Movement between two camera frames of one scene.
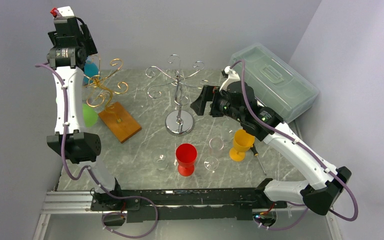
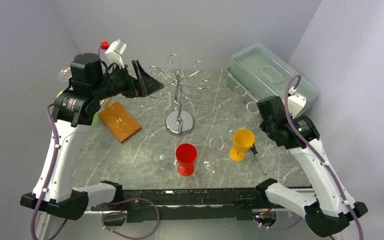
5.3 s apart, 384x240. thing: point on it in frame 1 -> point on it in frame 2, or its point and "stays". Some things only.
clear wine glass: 227,132 stays
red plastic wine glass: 186,154 stays
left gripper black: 87,40 -> 149,85
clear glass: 211,163 stays
